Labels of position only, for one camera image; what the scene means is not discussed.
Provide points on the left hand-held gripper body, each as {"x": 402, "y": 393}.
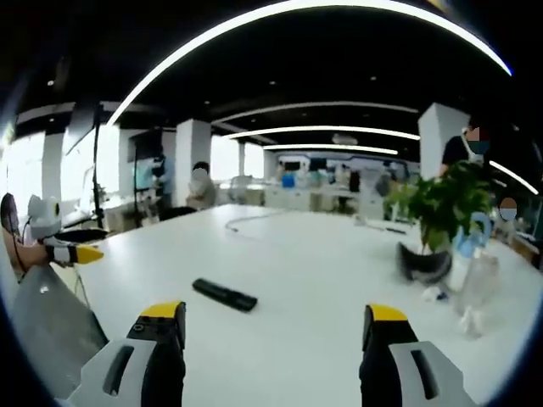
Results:
{"x": 42, "y": 214}

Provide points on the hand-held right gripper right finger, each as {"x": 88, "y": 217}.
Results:
{"x": 407, "y": 360}

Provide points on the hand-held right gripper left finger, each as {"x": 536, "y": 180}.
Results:
{"x": 127, "y": 360}

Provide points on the black remote control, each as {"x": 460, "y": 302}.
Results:
{"x": 225, "y": 294}

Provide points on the black tripod stand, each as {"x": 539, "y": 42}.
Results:
{"x": 98, "y": 169}

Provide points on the grey laptop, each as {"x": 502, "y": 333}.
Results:
{"x": 51, "y": 322}

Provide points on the crumpled white wrapper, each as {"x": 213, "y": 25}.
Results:
{"x": 434, "y": 293}

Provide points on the black plant pot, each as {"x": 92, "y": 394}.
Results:
{"x": 422, "y": 263}

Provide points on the clear plastic bottle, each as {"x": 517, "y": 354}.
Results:
{"x": 477, "y": 288}

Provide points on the black office chair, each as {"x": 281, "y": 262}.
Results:
{"x": 176, "y": 212}

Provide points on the blue and white bag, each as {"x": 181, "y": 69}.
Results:
{"x": 468, "y": 241}

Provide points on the green potted plant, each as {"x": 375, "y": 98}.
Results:
{"x": 445, "y": 203}

